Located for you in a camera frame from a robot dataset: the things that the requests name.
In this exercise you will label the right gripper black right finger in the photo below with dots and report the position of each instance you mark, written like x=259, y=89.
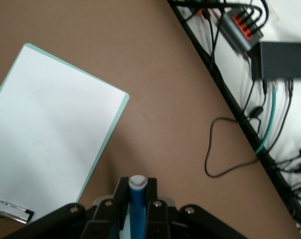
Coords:
x=155, y=219

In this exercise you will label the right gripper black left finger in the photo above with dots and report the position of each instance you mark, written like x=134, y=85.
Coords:
x=108, y=216

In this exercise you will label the blue marker white cap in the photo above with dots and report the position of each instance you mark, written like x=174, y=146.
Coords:
x=137, y=211

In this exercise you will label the green clipboard with white paper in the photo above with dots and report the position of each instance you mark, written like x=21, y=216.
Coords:
x=53, y=112

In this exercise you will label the grey hub orange ports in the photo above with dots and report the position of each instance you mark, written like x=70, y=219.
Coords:
x=236, y=32

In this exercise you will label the black power adapter box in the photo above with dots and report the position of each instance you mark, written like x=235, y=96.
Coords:
x=282, y=59

